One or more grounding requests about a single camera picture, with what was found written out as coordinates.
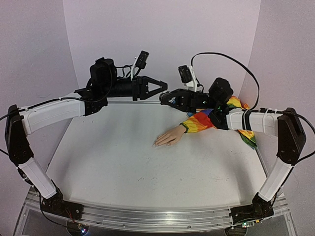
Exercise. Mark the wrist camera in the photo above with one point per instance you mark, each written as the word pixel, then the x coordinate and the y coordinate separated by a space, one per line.
pixel 139 64
pixel 188 77

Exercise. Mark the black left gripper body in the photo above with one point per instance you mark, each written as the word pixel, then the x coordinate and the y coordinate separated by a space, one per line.
pixel 138 92

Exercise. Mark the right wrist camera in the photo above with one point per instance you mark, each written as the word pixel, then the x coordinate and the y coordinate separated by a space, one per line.
pixel 188 77

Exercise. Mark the rainbow striped jacket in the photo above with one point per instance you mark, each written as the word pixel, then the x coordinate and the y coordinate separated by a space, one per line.
pixel 206 118

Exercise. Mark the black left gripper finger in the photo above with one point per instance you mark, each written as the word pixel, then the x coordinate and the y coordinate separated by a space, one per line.
pixel 156 84
pixel 151 93

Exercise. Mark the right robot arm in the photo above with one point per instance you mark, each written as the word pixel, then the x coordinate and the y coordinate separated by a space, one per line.
pixel 285 125

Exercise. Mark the mannequin hand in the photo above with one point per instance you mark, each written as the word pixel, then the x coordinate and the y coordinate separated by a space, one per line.
pixel 170 137

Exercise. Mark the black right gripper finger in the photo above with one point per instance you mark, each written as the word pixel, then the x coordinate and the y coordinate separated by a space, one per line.
pixel 174 102
pixel 171 94

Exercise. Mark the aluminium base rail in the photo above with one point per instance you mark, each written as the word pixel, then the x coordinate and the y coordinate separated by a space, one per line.
pixel 152 220

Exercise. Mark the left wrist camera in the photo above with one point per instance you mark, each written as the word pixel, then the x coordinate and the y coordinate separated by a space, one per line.
pixel 139 64

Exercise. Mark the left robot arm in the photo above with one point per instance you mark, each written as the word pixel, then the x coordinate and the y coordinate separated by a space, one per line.
pixel 103 84

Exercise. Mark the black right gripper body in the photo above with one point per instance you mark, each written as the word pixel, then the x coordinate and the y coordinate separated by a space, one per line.
pixel 188 101

